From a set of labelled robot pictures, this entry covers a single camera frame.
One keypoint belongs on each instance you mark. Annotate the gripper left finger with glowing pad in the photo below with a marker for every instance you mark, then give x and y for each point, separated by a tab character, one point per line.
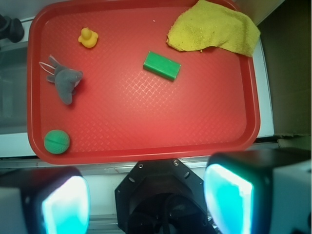
44	201

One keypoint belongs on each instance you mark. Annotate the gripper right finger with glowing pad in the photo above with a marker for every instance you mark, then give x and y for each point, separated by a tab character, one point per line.
265	191

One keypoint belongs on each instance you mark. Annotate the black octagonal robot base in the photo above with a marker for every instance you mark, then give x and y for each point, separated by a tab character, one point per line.
162	197

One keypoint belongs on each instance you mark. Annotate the yellow rubber duck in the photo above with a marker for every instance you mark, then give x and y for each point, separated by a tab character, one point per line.
88	38

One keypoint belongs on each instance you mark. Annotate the green textured ball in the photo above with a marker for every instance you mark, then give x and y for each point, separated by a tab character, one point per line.
56	141

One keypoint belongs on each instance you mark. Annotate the grey plush toy animal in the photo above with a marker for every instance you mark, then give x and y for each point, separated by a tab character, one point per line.
64	78

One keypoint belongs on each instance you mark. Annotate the red plastic tray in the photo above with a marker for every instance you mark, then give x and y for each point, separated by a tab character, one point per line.
122	112

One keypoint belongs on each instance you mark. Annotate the brown cardboard box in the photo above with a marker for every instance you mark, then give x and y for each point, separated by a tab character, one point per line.
286	36

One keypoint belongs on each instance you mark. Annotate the green rectangular block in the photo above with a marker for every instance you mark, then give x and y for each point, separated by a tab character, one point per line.
161	66

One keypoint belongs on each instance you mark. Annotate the black knob object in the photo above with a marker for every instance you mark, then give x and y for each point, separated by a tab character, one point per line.
11	29

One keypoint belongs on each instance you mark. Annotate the yellow microfibre cloth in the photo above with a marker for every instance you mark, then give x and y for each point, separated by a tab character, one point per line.
208	24

